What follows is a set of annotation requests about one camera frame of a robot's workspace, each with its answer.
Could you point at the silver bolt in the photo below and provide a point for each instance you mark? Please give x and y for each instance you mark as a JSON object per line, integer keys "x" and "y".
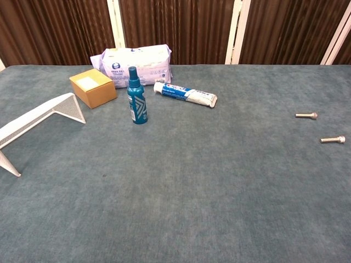
{"x": 304, "y": 115}
{"x": 330, "y": 140}

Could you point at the white blue toothpaste tube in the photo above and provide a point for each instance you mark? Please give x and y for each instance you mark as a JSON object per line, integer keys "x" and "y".
{"x": 186, "y": 93}

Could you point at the blue spray bottle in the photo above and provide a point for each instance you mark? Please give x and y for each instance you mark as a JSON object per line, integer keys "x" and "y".
{"x": 137, "y": 104}

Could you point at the teal felt table cover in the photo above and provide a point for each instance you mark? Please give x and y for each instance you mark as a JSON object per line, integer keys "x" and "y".
{"x": 192, "y": 178}

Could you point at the purple white tissue pack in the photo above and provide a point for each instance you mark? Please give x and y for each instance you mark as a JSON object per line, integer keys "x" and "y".
{"x": 137, "y": 60}

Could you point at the brown cardboard box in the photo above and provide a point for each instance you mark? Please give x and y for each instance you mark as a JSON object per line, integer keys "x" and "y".
{"x": 96, "y": 93}

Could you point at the brown pleated curtain panel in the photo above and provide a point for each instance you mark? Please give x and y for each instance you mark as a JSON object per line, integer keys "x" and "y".
{"x": 345, "y": 52}
{"x": 178, "y": 27}
{"x": 288, "y": 30}
{"x": 55, "y": 30}

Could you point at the white mesh metal rack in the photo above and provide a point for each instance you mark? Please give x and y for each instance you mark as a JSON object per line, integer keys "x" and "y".
{"x": 27, "y": 120}

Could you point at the white partition post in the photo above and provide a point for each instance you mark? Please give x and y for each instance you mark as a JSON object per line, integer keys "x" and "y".
{"x": 115, "y": 24}
{"x": 1, "y": 65}
{"x": 336, "y": 41}
{"x": 238, "y": 30}

